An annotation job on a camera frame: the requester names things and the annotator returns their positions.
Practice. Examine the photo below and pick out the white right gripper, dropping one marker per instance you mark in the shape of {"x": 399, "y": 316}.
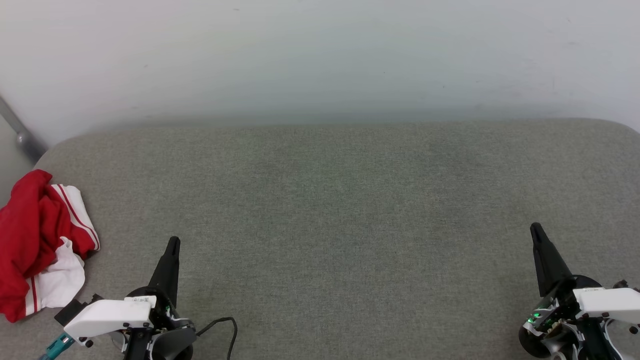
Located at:
{"x": 610, "y": 302}

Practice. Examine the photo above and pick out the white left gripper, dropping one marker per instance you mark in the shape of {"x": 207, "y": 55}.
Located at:
{"x": 107, "y": 317}

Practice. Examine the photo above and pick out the red and white shirt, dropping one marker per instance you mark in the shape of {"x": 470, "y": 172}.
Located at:
{"x": 30, "y": 240}

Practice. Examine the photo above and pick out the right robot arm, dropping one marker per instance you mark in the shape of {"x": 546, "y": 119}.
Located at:
{"x": 532, "y": 345}

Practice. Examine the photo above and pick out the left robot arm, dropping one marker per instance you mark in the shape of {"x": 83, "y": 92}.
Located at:
{"x": 170, "y": 342}

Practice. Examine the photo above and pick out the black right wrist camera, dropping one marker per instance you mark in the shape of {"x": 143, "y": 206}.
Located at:
{"x": 626, "y": 285}

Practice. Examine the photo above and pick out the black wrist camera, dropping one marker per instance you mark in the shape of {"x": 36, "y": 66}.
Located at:
{"x": 72, "y": 310}
{"x": 626, "y": 285}

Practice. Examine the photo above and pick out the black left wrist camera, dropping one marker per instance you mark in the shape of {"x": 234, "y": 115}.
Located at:
{"x": 72, "y": 310}

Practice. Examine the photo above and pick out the grey metal wall pipe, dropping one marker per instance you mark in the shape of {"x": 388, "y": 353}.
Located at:
{"x": 22, "y": 137}

